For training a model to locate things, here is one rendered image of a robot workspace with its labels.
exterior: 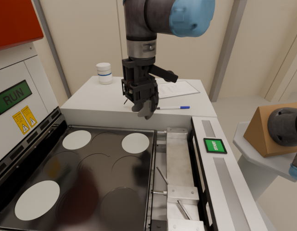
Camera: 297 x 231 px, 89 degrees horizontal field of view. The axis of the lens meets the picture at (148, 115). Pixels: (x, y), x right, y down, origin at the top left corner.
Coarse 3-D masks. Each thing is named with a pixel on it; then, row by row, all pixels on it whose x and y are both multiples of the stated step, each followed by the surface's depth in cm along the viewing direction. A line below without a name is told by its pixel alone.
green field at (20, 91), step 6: (24, 84) 45; (12, 90) 42; (18, 90) 43; (24, 90) 45; (0, 96) 39; (6, 96) 40; (12, 96) 42; (18, 96) 44; (24, 96) 45; (0, 102) 39; (6, 102) 40; (12, 102) 42; (0, 108) 39; (6, 108) 40
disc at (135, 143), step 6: (126, 138) 57; (132, 138) 57; (138, 138) 57; (144, 138) 57; (126, 144) 54; (132, 144) 54; (138, 144) 54; (144, 144) 54; (126, 150) 52; (132, 150) 52; (138, 150) 52
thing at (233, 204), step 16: (208, 128) 53; (224, 144) 46; (208, 160) 42; (224, 160) 42; (208, 176) 38; (224, 176) 38; (240, 176) 38; (224, 192) 35; (240, 192) 34; (224, 208) 32; (240, 208) 32; (256, 208) 32; (224, 224) 30; (240, 224) 30; (256, 224) 30
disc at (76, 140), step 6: (72, 132) 60; (78, 132) 60; (84, 132) 60; (66, 138) 57; (72, 138) 57; (78, 138) 57; (84, 138) 57; (90, 138) 57; (66, 144) 55; (72, 144) 55; (78, 144) 55; (84, 144) 55
